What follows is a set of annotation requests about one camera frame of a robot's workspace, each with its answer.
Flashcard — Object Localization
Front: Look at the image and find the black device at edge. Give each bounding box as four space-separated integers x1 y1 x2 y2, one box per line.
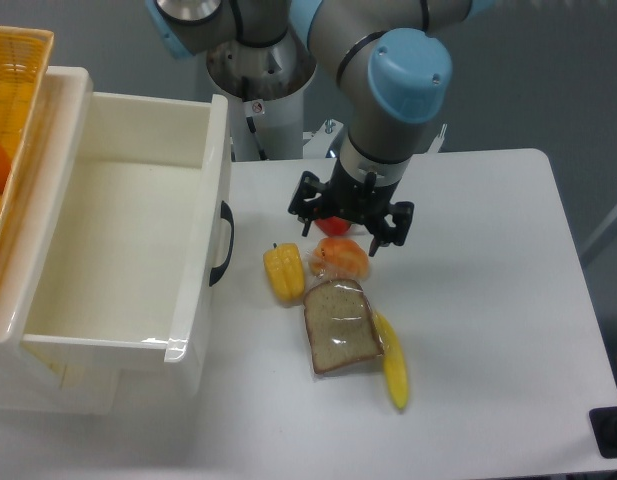
589 406 617 459

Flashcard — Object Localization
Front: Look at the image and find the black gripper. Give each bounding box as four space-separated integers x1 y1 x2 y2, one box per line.
288 159 414 257

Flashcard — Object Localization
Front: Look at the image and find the white mounting bracket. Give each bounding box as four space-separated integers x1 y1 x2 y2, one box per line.
302 119 346 159

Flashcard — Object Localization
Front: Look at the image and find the white drawer cabinet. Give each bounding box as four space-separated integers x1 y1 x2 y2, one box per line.
0 66 118 414

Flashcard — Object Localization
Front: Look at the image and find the wrapped orange croissant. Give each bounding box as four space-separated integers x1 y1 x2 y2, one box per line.
308 237 370 279

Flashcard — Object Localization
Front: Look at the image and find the yellow banana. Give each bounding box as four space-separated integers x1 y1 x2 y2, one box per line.
374 311 410 411

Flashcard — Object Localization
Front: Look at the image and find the toast slice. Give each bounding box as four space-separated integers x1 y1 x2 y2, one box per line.
303 278 383 375

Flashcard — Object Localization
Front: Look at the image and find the white plastic drawer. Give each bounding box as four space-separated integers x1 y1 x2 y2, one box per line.
20 92 235 399

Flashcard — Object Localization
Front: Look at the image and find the yellow bell pepper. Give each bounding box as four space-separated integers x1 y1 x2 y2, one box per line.
263 243 305 303

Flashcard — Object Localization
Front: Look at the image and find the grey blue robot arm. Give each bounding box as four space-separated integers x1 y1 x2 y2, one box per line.
146 1 487 249

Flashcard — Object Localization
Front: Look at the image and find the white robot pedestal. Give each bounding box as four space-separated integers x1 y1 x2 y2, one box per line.
206 29 316 162

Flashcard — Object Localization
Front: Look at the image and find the black drawer handle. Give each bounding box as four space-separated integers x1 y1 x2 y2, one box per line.
209 201 235 287

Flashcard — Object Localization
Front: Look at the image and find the yellow woven basket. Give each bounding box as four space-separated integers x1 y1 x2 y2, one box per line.
0 25 55 249

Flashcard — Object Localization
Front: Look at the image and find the red bell pepper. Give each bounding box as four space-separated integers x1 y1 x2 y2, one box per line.
314 217 351 237

